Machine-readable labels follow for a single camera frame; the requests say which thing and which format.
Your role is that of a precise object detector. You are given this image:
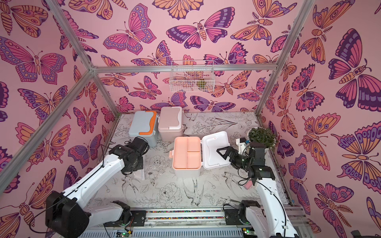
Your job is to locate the white wire wall basket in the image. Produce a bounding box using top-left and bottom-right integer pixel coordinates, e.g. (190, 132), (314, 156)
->
(168, 59), (215, 93)

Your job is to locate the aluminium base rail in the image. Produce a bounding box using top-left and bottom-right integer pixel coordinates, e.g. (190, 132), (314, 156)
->
(80, 205), (300, 238)

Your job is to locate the white pink medicine chest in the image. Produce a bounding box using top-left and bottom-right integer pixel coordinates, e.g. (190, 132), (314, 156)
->
(169, 131), (230, 178)

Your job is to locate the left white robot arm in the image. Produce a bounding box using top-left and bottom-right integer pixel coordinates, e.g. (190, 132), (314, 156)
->
(45, 137), (150, 238)

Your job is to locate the blue orange first aid box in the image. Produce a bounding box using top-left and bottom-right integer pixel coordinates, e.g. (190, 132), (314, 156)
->
(129, 111), (159, 147)

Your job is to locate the beige pink first aid box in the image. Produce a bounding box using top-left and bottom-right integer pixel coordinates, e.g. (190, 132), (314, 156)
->
(158, 107), (183, 142)

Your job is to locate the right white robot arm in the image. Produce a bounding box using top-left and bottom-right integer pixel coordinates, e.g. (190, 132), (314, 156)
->
(216, 142), (299, 238)

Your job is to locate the green toy in basket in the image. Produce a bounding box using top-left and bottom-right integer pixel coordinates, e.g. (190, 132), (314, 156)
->
(196, 79), (206, 91)

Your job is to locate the potted green plant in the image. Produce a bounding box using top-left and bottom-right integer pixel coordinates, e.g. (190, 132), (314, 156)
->
(248, 128), (278, 151)

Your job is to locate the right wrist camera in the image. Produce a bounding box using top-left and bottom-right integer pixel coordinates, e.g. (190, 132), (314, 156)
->
(236, 137), (250, 155)

